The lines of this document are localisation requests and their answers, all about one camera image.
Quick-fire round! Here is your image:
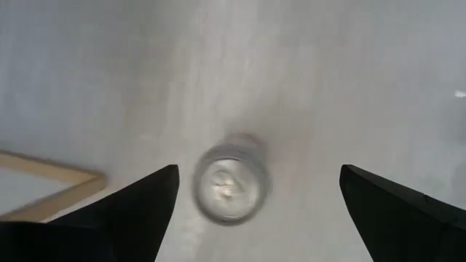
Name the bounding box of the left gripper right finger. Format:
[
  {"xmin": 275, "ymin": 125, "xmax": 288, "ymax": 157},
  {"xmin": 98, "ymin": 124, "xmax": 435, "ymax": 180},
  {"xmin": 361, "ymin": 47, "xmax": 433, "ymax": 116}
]
[{"xmin": 339, "ymin": 163, "xmax": 466, "ymax": 262}]

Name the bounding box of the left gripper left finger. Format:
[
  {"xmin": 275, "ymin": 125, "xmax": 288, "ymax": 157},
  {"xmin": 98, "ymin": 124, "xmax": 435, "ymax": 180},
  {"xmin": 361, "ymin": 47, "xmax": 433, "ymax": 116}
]
[{"xmin": 47, "ymin": 163, "xmax": 181, "ymax": 262}]

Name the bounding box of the white and pink can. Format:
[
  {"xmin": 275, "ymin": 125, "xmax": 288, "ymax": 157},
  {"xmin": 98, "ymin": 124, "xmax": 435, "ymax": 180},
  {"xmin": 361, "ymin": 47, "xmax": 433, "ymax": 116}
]
[{"xmin": 191, "ymin": 132, "xmax": 272, "ymax": 226}]

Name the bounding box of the slatted wooden shelf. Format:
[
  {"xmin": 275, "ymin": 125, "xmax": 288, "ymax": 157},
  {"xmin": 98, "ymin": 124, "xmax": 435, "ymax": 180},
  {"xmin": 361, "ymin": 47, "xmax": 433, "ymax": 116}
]
[{"xmin": 0, "ymin": 149, "xmax": 108, "ymax": 223}]

